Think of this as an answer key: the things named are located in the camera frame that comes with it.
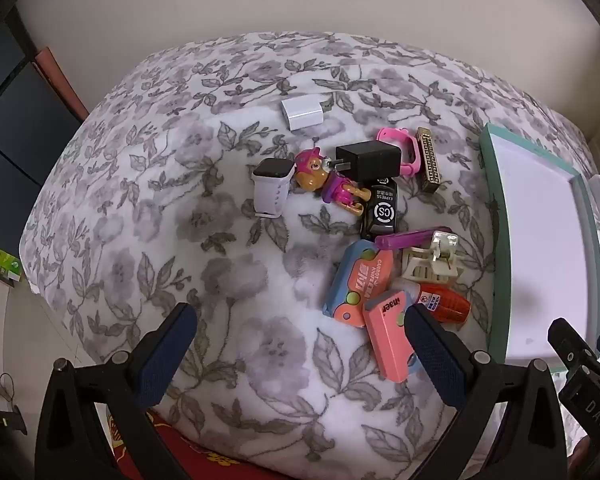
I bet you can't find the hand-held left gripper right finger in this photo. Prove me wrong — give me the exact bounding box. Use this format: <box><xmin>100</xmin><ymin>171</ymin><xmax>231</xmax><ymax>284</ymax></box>
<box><xmin>404</xmin><ymin>303</ymin><xmax>569</xmax><ymax>480</ymax></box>

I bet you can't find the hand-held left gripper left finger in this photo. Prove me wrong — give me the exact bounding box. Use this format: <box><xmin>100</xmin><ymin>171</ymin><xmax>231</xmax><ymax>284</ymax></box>
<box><xmin>35</xmin><ymin>302</ymin><xmax>198</xmax><ymax>480</ymax></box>

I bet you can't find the cream hair claw clip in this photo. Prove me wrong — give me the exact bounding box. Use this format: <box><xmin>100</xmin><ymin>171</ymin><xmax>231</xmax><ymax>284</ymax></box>
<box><xmin>400</xmin><ymin>230</ymin><xmax>463</xmax><ymax>286</ymax></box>

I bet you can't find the blue and orange toy case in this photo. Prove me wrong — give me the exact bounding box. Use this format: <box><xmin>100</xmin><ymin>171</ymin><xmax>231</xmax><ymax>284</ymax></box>
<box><xmin>322</xmin><ymin>240</ymin><xmax>396</xmax><ymax>329</ymax></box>

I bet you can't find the teal tray with white inside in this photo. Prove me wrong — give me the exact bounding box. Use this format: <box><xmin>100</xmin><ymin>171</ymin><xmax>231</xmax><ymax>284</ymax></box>
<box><xmin>479</xmin><ymin>122</ymin><xmax>600</xmax><ymax>373</ymax></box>

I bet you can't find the white smartwatch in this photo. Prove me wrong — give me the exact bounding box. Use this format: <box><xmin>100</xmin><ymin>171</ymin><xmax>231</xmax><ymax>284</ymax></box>
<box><xmin>252</xmin><ymin>157</ymin><xmax>297</xmax><ymax>219</ymax></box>

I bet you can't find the black charger plug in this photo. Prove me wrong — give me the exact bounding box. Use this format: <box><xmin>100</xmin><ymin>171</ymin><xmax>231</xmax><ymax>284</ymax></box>
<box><xmin>330</xmin><ymin>142</ymin><xmax>405</xmax><ymax>183</ymax></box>

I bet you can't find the pink-helmet dog toy figure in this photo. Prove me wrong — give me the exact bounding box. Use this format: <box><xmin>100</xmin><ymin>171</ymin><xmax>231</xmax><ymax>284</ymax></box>
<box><xmin>292</xmin><ymin>147</ymin><xmax>372</xmax><ymax>218</ymax></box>

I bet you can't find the red patterned mat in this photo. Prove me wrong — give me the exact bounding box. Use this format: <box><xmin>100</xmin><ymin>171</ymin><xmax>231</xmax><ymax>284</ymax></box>
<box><xmin>107</xmin><ymin>405</ymin><xmax>281</xmax><ymax>480</ymax></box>

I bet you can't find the floral grey white blanket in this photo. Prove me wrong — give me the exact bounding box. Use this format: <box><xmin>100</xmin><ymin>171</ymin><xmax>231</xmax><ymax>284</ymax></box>
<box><xmin>19</xmin><ymin>31</ymin><xmax>600</xmax><ymax>480</ymax></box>

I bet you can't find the purple pen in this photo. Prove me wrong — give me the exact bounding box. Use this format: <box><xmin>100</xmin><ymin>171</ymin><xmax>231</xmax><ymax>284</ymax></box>
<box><xmin>375</xmin><ymin>226</ymin><xmax>456</xmax><ymax>251</ymax></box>

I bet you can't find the black key fob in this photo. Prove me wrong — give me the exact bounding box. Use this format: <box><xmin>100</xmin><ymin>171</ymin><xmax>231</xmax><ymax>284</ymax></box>
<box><xmin>360</xmin><ymin>175</ymin><xmax>400</xmax><ymax>241</ymax></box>

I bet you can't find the green box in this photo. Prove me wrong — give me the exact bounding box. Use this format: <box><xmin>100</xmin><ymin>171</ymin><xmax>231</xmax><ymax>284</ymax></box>
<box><xmin>0</xmin><ymin>239</ymin><xmax>24</xmax><ymax>287</ymax></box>

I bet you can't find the brass harmonica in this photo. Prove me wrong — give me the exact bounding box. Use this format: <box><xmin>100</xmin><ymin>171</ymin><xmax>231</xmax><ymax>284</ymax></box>
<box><xmin>416</xmin><ymin>127</ymin><xmax>445</xmax><ymax>194</ymax></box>

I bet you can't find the pink kids watch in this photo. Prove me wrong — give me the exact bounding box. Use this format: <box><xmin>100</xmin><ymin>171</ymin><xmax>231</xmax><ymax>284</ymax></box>
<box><xmin>376</xmin><ymin>127</ymin><xmax>421</xmax><ymax>179</ymax></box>

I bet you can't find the dark cabinet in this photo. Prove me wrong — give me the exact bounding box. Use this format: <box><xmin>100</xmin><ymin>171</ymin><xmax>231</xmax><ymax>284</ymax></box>
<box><xmin>0</xmin><ymin>10</ymin><xmax>88</xmax><ymax>271</ymax></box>

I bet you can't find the white charger cube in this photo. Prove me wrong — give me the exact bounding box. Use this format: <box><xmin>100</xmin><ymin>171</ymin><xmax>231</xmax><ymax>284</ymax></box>
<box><xmin>281</xmin><ymin>94</ymin><xmax>325</xmax><ymax>130</ymax></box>

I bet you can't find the reddish wooden board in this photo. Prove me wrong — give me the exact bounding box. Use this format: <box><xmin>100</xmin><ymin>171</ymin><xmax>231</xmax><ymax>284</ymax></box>
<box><xmin>35</xmin><ymin>47</ymin><xmax>91</xmax><ymax>117</ymax></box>

